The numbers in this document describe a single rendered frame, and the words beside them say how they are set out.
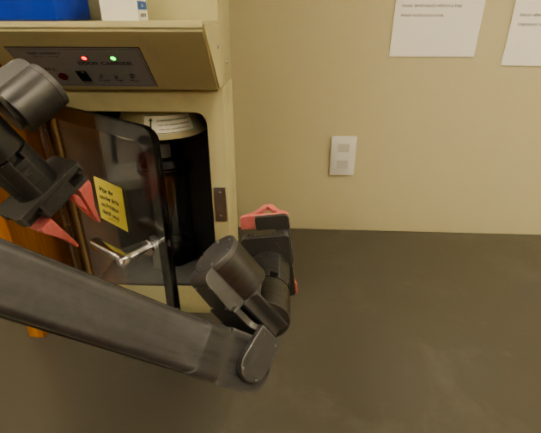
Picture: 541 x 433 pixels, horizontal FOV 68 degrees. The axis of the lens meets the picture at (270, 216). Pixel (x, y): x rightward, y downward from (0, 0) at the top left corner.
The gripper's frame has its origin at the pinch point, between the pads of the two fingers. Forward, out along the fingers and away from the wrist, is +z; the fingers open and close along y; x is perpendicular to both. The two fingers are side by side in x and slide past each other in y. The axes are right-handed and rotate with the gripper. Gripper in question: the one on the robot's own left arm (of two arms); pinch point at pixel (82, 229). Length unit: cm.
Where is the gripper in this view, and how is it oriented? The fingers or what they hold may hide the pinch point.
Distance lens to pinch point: 63.6
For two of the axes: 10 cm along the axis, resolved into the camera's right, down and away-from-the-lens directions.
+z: 3.2, 6.3, 7.1
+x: 8.2, 2.0, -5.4
